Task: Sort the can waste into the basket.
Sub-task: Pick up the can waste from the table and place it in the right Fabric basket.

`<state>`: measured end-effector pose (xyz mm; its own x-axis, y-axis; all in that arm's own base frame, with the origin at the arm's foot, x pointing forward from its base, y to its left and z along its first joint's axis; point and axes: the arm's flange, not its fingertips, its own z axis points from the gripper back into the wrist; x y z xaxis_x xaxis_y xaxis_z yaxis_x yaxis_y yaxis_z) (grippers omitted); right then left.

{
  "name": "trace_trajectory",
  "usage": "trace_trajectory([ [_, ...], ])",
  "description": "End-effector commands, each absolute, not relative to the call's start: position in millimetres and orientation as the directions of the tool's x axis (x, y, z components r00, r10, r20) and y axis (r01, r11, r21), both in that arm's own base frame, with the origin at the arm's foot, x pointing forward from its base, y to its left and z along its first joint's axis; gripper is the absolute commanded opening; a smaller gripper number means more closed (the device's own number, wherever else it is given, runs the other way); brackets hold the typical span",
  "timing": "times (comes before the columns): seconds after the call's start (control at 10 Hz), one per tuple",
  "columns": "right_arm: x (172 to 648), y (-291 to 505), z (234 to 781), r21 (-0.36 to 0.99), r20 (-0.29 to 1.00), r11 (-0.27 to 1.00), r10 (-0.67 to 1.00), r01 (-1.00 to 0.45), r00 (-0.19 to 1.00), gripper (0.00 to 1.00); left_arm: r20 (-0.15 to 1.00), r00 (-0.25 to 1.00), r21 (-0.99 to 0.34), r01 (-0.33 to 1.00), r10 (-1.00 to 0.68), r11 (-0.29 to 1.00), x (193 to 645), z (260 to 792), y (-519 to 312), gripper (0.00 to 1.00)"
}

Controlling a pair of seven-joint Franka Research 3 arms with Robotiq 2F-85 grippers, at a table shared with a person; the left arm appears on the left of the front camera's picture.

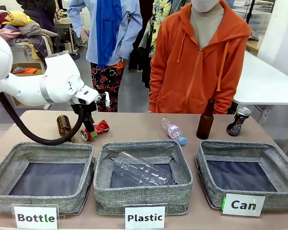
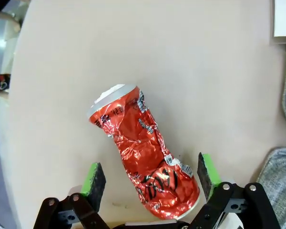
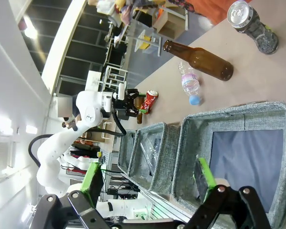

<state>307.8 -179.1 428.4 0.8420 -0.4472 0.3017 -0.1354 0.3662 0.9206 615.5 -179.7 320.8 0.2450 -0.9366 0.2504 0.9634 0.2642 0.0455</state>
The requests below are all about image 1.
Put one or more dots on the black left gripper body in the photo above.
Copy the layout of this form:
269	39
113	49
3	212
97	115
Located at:
86	110

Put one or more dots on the crushed red soda can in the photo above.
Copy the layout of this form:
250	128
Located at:
101	128

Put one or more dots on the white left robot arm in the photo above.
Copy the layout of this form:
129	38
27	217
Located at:
50	79

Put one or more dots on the grey basket labelled Bottle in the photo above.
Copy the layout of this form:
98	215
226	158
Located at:
45	196

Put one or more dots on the grey basket labelled Plastic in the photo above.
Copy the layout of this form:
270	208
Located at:
144	196

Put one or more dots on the dented black drink can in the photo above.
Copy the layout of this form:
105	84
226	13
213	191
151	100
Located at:
237	122

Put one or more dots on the white Can sign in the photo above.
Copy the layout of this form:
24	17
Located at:
243	205

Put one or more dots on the grey basket labelled Can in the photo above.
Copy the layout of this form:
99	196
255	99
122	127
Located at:
278	198

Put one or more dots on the short brown glass jar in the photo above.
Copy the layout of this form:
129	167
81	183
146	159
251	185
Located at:
63	124

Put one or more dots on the large clear plastic bottle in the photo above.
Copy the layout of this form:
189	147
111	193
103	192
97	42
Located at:
139	167

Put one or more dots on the small pink-label plastic bottle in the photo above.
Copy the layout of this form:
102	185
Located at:
172	130

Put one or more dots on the person in blue shirt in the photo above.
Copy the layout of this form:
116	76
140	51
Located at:
127	31

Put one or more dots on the pile of colourful clothes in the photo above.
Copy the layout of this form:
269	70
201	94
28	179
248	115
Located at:
26	31

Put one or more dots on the person in orange hoodie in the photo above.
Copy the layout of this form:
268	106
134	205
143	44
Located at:
182	72

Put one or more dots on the white Bottle sign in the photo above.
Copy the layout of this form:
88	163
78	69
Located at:
36	217

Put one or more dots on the white Plastic sign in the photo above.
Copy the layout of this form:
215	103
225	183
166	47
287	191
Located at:
145	217

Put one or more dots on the tall brown beer bottle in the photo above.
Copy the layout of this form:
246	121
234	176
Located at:
205	124

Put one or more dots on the person in yellow floral shirt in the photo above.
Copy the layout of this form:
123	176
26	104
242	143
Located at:
158	14

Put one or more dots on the white side table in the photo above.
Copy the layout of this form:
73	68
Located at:
261	83

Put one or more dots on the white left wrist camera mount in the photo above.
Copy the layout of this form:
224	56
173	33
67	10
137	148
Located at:
106	98

